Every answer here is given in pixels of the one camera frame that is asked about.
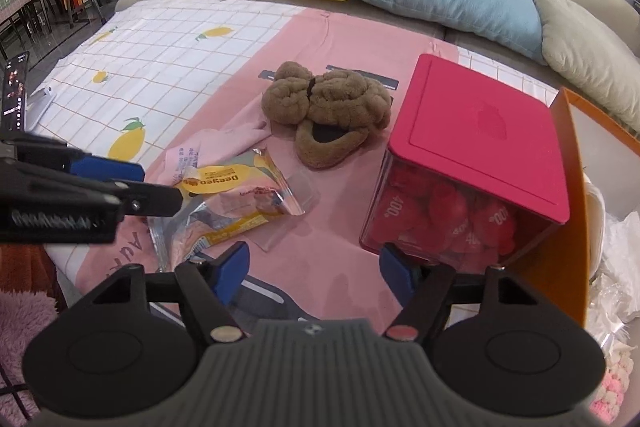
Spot pink white crochet pouch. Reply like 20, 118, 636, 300
587, 347, 633, 425

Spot white organza gift bag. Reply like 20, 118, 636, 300
595, 212, 640, 348

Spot pink printed cloth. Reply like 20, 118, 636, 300
75, 4, 461, 323

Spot beige pillow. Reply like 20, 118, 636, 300
522, 0, 640, 132

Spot rust brown cloth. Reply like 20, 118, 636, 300
0, 243, 58, 308

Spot fuzzy pastel fabric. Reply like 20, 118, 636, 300
0, 292, 68, 423

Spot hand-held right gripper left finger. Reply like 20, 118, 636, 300
90, 241, 251, 344

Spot orange cardboard box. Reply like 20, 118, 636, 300
500, 86, 640, 358

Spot red lid clear container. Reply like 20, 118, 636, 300
359, 53, 572, 270

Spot white plastic item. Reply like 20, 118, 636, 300
26, 86, 55, 130

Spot yellow snack packet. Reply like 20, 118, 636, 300
146, 147, 321, 273

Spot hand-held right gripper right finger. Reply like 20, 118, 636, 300
378, 243, 543, 343

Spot black smartphone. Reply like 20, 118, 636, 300
0, 51, 31, 132

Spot brown plush bear toy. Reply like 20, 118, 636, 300
261, 61, 393, 170

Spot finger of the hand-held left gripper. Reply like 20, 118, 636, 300
0, 159, 184, 218
0, 132, 146, 184

